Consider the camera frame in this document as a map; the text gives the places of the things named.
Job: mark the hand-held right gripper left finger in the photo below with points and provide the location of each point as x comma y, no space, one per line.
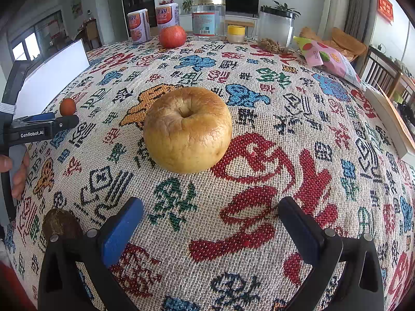
121,231

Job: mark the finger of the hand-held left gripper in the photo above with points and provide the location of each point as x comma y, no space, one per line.
68,122
39,117

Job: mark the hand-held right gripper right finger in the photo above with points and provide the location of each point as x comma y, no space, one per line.
303,233

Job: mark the small red-orange fruit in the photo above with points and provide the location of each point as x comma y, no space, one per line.
67,107

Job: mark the brown-green kiwi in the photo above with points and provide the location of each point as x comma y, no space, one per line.
61,224

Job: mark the yellow bagel bread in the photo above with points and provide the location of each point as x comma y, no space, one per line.
188,129

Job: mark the person's left hand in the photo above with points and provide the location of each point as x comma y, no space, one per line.
21,175

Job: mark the white display panel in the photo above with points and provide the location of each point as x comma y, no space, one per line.
52,74

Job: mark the wooden background chair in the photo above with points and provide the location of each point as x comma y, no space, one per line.
91,32

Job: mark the printed woven tablecloth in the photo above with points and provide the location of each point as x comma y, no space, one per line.
259,110

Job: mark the red apple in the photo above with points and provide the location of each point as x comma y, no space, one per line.
172,36

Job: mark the orange cover book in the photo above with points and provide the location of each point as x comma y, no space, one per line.
392,120

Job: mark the red flower bunch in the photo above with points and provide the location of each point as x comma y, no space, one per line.
167,0

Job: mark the leafy green potted plant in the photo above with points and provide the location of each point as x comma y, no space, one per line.
187,5

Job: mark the blue label glass jar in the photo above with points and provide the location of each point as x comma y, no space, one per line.
207,19

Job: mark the pink snack bag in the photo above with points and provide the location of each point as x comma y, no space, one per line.
327,58

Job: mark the yellow lid small jar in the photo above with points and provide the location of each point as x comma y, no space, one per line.
235,34

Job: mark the orange cushion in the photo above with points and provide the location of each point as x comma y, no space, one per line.
340,40

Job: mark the black television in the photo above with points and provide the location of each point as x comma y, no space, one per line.
232,0

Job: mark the clear plastic nut container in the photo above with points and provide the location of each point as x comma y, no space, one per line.
275,29

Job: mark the large green potted plant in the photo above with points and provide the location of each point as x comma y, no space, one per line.
285,7

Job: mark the grey curtain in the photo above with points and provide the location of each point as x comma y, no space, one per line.
355,3

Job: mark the framed wall picture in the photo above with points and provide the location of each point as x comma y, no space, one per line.
76,5

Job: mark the red wall poster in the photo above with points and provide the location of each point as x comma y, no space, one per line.
385,8

